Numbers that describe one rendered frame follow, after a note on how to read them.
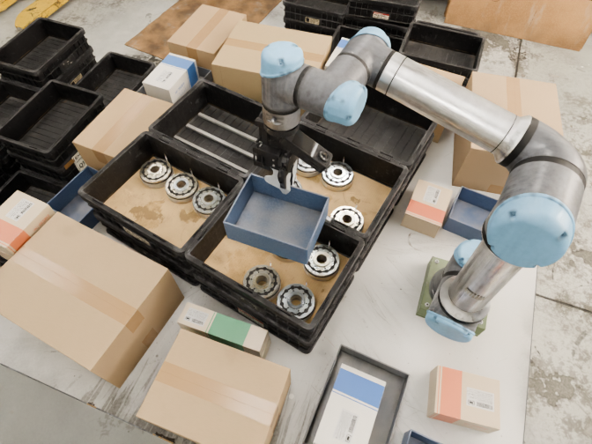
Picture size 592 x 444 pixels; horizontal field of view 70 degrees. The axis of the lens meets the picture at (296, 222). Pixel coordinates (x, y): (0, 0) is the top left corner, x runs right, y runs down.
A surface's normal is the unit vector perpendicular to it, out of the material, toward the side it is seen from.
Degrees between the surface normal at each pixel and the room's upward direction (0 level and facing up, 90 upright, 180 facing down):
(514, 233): 83
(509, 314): 0
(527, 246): 83
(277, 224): 1
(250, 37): 0
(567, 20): 73
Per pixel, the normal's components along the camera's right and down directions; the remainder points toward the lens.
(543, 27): -0.36, 0.57
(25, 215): 0.00, -0.54
